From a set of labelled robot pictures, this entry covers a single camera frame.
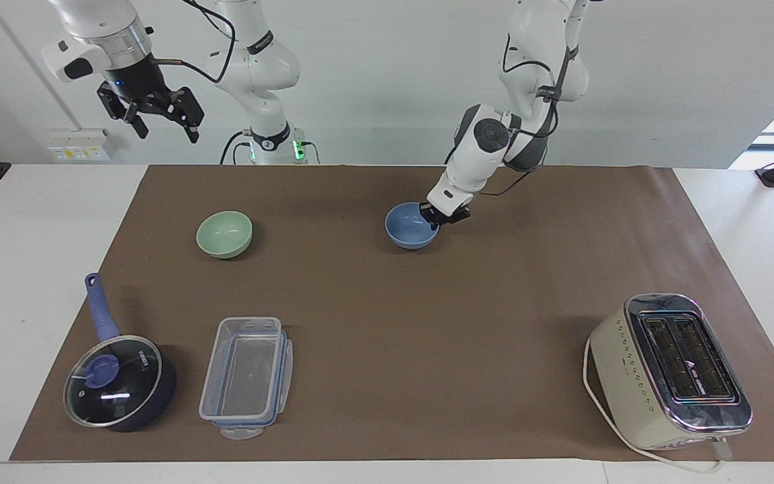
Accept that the green bowl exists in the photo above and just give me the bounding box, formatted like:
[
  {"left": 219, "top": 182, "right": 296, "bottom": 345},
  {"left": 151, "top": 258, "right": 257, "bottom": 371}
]
[{"left": 196, "top": 210, "right": 254, "bottom": 260}]

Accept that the white power cord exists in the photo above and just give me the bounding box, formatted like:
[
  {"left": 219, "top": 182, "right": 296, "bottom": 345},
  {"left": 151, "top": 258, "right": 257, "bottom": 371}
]
[{"left": 583, "top": 335, "right": 734, "bottom": 475}]

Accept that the glass pan lid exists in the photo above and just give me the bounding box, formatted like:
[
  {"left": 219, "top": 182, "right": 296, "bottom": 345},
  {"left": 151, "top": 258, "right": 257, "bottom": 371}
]
[{"left": 64, "top": 335, "right": 163, "bottom": 428}]

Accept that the cream toaster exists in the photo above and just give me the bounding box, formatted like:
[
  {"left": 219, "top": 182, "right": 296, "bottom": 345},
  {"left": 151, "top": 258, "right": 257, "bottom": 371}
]
[{"left": 589, "top": 292, "right": 755, "bottom": 452}]

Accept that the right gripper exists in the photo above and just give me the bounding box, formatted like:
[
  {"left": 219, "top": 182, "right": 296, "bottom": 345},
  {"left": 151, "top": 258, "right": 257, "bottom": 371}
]
[{"left": 96, "top": 56, "right": 205, "bottom": 145}]

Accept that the clear plastic container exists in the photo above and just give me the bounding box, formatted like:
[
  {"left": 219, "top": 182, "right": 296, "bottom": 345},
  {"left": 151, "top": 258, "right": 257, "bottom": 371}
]
[{"left": 198, "top": 316, "right": 294, "bottom": 442}]

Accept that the blue bowl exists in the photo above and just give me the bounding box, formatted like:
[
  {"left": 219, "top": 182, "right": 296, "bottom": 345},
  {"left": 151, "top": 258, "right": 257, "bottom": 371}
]
[{"left": 385, "top": 203, "right": 441, "bottom": 251}]

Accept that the white wall socket box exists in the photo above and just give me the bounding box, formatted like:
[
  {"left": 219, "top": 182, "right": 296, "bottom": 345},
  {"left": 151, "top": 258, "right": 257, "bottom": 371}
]
[{"left": 46, "top": 127, "right": 117, "bottom": 163}]

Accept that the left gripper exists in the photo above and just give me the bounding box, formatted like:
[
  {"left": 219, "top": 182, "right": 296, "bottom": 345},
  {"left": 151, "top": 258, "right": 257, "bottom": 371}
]
[{"left": 419, "top": 202, "right": 472, "bottom": 232}]

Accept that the blue saucepan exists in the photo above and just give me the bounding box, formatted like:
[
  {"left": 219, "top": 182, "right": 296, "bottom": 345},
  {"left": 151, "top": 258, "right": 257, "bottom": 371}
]
[{"left": 63, "top": 272, "right": 178, "bottom": 433}]

